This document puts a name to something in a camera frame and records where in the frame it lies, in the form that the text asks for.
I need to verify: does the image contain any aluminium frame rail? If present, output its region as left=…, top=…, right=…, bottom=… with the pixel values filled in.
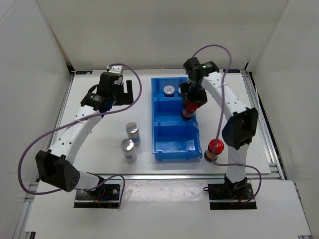
left=24, top=72, right=287, bottom=207

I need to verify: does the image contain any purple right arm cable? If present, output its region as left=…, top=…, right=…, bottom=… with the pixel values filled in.
left=191, top=44, right=262, bottom=205

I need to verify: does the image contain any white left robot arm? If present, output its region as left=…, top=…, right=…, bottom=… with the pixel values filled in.
left=35, top=65, right=133, bottom=199

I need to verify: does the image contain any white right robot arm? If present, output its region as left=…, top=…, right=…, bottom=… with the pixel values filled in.
left=180, top=57, right=258, bottom=199

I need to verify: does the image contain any dark spice jar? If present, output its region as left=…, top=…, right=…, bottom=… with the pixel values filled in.
left=178, top=86, right=182, bottom=97
left=163, top=85, right=175, bottom=97

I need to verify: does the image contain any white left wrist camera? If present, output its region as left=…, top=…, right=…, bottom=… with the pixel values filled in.
left=107, top=65, right=124, bottom=75

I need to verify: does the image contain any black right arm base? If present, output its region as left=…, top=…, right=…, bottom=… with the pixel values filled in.
left=203, top=183, right=257, bottom=210

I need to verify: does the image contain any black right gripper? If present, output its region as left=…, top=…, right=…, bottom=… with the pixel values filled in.
left=179, top=81, right=208, bottom=109

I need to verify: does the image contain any blue three-compartment plastic bin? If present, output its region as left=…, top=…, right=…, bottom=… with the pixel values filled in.
left=151, top=77, right=202, bottom=161

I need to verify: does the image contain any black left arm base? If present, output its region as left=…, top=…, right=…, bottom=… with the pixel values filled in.
left=73, top=179, right=123, bottom=209

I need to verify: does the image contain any red-lid sauce jar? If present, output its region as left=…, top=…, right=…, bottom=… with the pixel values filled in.
left=204, top=139, right=224, bottom=162
left=181, top=101, right=199, bottom=120

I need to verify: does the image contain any silver-lid pepper jar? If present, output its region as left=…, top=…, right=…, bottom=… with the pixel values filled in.
left=121, top=138, right=137, bottom=161
left=126, top=122, right=141, bottom=146

